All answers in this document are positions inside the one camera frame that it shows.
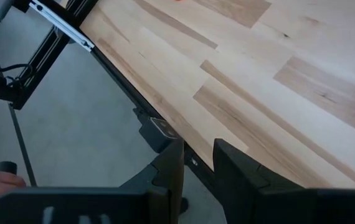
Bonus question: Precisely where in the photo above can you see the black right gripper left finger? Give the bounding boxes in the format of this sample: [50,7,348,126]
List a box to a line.
[0,138,185,224]

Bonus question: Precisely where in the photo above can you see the thin black rod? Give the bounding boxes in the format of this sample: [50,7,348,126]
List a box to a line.
[0,24,39,188]

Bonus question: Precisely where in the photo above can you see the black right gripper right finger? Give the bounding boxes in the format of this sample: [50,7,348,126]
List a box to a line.
[213,138,355,224]

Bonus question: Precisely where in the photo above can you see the black aluminium frame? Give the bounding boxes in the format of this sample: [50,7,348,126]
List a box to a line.
[11,0,217,200]

